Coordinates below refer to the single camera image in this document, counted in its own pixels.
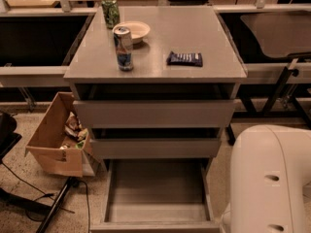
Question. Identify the grey bottom drawer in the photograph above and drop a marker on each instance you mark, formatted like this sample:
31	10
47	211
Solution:
156	196

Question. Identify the grey drawer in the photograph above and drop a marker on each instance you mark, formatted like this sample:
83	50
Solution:
145	105
156	196
129	143

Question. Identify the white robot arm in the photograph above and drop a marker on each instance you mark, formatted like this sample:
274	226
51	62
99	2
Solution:
269	167

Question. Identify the grey drawer cabinet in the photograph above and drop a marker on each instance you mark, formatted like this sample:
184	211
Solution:
177	29

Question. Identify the grey top drawer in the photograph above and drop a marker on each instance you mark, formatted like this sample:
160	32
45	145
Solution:
145	105

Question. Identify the grey middle drawer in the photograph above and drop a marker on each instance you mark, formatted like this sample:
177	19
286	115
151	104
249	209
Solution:
129	143

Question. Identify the dark blue snack packet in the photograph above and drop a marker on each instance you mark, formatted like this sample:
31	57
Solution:
185	59

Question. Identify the blue silver drink can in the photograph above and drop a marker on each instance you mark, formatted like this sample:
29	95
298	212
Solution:
123	47

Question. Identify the white paper bowl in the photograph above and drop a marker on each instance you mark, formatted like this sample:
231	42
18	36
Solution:
139	30

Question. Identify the cardboard box with trash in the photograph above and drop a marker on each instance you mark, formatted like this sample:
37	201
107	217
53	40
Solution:
55	151

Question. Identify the black stand leg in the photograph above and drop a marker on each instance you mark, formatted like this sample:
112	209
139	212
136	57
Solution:
56	205

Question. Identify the green drink can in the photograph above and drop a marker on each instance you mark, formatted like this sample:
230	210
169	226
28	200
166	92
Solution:
111	13

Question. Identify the dark office chair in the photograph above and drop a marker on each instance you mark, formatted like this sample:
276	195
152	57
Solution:
275	48

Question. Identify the black chair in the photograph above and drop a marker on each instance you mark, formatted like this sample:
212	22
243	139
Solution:
8	136

